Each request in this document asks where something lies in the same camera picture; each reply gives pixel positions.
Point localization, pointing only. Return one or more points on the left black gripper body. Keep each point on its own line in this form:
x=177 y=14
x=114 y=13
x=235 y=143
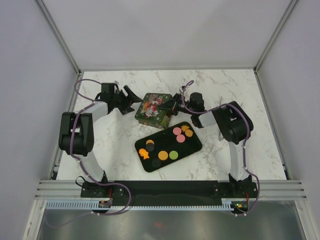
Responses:
x=118 y=99

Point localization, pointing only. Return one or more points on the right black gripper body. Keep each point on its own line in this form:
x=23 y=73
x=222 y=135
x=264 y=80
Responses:
x=180 y=106

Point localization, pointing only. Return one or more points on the gold tin lid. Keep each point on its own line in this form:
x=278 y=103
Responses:
x=150 y=102

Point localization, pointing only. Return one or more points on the metal tongs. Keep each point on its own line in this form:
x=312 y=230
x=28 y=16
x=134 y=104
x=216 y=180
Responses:
x=221 y=100

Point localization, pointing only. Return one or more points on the square cookie tin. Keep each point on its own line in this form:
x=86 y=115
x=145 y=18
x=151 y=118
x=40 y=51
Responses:
x=159 y=121

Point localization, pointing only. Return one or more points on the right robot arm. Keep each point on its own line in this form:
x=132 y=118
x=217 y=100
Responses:
x=239 y=176

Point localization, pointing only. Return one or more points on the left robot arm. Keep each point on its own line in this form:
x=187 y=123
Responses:
x=76 y=134

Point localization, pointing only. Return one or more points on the orange flower cookie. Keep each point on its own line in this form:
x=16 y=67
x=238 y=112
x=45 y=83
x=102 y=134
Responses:
x=184 y=128

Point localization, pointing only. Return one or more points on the pink cookie upper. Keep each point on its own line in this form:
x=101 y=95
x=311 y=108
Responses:
x=177 y=131

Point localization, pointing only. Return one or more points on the pink cookie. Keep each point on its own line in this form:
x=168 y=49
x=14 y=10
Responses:
x=180 y=138
x=177 y=131

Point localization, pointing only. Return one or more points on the orange leaf cookie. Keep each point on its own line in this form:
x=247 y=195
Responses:
x=189 y=133

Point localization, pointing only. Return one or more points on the pink cookie lower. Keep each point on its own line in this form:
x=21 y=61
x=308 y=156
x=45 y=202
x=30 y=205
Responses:
x=180 y=138

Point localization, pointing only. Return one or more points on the orange cookie under black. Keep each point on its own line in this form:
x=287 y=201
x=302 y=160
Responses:
x=150 y=142

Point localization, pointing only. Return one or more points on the black serving tray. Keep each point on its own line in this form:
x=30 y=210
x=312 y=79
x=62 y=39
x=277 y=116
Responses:
x=165 y=140

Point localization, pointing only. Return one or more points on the black sandwich cookie upper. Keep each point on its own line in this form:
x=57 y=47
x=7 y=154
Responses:
x=150 y=147

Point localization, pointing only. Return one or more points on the black sandwich cookie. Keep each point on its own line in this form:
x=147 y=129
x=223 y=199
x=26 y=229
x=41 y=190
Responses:
x=156 y=163
x=150 y=147

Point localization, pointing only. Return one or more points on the orange fish cookie left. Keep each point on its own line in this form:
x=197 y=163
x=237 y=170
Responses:
x=143 y=153

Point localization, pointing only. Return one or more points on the green cookie lower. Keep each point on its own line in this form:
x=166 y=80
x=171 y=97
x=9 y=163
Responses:
x=173 y=155

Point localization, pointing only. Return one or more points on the orange round cookie lower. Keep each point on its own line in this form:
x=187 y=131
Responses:
x=163 y=155

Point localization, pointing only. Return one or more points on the black sandwich cookie lower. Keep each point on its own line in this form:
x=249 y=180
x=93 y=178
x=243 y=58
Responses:
x=156 y=163

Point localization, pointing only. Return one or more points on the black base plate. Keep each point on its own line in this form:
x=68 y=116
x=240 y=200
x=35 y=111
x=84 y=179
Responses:
x=166 y=192

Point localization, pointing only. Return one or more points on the white cable duct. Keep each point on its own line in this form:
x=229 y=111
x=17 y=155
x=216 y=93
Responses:
x=96 y=205

